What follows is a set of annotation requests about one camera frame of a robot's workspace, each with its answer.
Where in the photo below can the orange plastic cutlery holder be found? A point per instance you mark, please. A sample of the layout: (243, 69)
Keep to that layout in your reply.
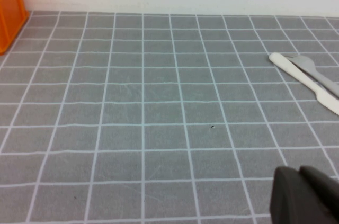
(10, 9)

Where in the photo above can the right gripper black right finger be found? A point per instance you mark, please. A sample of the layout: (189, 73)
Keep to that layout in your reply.
(328, 195)

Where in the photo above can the grey plastic fork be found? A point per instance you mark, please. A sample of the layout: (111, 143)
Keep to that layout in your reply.
(307, 65)

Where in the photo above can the grey white-grid tablecloth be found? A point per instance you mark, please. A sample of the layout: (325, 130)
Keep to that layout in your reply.
(159, 102)

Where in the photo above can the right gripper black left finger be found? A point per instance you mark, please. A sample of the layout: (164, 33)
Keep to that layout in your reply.
(288, 200)

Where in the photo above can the white plastic knife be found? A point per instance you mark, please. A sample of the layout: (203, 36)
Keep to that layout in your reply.
(291, 71)

